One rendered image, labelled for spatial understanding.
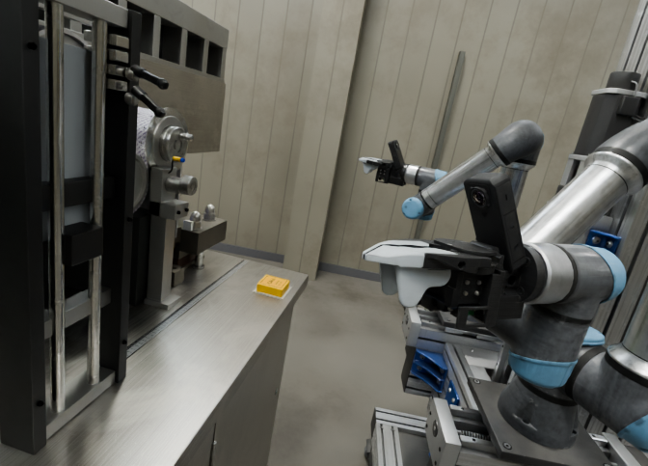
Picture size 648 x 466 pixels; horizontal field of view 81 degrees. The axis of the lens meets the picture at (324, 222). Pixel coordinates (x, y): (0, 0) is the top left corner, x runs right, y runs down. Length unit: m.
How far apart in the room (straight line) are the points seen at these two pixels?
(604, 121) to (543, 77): 2.65
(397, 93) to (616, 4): 1.74
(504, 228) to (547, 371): 0.23
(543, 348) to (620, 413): 0.28
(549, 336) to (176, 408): 0.53
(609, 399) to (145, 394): 0.75
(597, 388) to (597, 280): 0.32
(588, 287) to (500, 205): 0.17
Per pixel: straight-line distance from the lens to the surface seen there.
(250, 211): 3.61
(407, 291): 0.39
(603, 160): 0.79
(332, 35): 3.18
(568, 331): 0.58
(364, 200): 3.45
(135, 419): 0.66
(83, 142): 0.57
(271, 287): 0.99
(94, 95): 0.55
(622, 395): 0.83
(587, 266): 0.55
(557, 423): 0.95
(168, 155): 0.85
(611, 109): 1.09
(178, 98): 1.52
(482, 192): 0.44
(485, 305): 0.44
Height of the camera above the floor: 1.35
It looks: 15 degrees down
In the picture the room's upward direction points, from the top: 10 degrees clockwise
